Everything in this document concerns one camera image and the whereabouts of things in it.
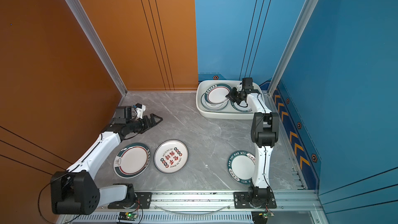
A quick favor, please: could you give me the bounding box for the green lettered plate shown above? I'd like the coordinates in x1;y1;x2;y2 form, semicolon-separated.
227;150;256;185
230;101;252;113

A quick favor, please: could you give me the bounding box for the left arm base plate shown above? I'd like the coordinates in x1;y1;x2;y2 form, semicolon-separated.
107;192;152;210

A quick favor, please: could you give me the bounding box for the left aluminium corner post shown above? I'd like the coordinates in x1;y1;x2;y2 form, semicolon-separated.
65;0;127;96

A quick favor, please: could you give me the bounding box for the white plastic bin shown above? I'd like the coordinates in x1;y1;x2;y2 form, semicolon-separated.
196;80;271;120

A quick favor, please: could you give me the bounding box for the left green circuit board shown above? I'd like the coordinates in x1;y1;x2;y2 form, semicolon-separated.
117;212;139;224

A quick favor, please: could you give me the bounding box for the green red rim plate front-left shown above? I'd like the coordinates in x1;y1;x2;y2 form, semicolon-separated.
114;143;151;178

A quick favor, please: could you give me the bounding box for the cloud pattern white plate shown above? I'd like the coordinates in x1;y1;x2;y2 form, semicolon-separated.
201;94;228;112

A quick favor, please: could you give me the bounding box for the aluminium corner post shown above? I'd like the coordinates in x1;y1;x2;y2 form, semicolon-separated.
65;0;127;96
267;0;319;96

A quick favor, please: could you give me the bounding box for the red character plate front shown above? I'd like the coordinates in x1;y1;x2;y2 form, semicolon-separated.
154;140;189;174

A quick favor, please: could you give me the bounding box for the large green rim plate front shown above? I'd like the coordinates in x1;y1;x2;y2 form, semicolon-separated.
204;84;232;105

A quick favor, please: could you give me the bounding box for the right circuit board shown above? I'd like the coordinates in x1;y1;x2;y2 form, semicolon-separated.
251;212;274;224

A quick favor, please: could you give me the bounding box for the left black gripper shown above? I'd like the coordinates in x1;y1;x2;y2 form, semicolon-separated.
127;113;162;134

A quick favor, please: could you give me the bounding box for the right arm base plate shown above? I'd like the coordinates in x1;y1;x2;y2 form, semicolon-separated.
233;192;277;209

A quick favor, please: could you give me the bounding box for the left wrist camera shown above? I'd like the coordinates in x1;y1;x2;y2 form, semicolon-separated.
133;103;146;119

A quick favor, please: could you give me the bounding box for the right aluminium corner post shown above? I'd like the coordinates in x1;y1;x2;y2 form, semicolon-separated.
267;0;319;96

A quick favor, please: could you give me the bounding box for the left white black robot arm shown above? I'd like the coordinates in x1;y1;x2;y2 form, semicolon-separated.
50;104;163;215

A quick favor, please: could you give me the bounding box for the aluminium front rail frame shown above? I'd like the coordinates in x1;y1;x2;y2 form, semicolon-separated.
57;190;328;224

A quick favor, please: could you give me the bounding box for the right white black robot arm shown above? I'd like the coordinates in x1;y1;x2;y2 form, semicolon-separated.
227;77;279;209

